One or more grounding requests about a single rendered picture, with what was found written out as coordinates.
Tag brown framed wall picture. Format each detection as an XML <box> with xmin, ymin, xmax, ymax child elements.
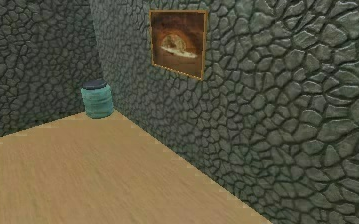
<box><xmin>148</xmin><ymin>9</ymin><xmax>209</xmax><ymax>81</ymax></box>

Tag teal round bin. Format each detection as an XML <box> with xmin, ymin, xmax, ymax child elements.
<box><xmin>80</xmin><ymin>79</ymin><xmax>115</xmax><ymax>120</ymax></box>

